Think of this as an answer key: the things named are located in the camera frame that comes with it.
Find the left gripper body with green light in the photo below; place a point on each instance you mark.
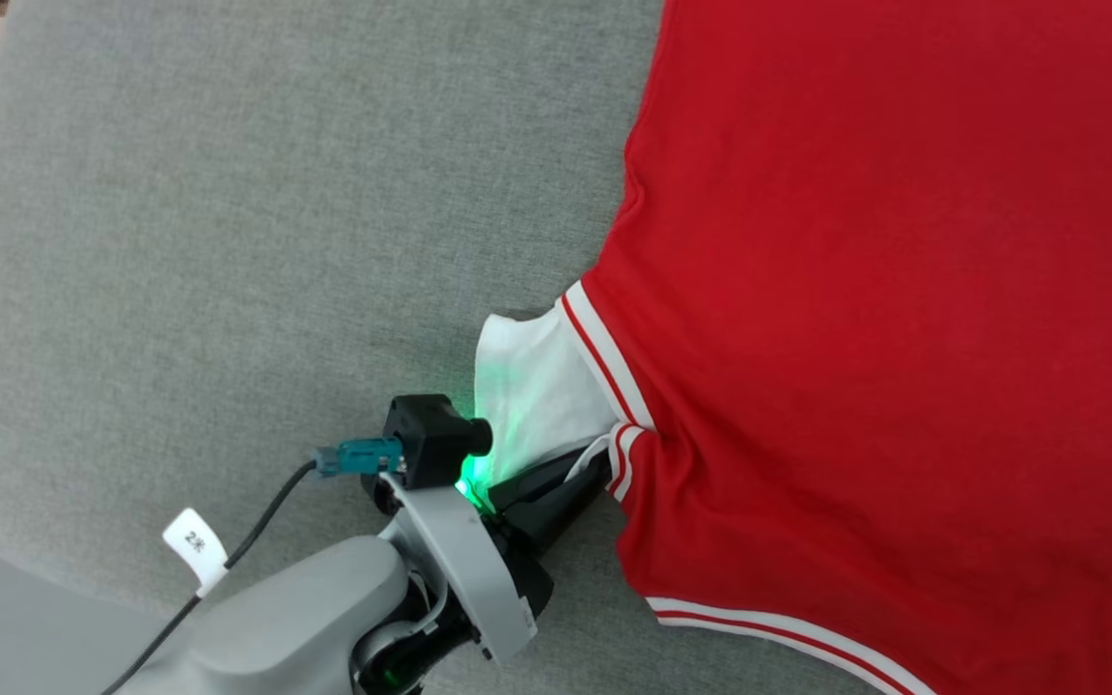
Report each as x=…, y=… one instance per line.
x=459, y=560

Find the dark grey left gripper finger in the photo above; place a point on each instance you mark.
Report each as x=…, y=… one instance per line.
x=556, y=512
x=542, y=473

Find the red jersey with white stripes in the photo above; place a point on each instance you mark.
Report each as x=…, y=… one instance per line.
x=855, y=290

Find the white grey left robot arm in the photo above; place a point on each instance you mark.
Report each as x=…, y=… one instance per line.
x=295, y=618

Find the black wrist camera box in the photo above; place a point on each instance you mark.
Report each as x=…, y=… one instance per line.
x=426, y=434

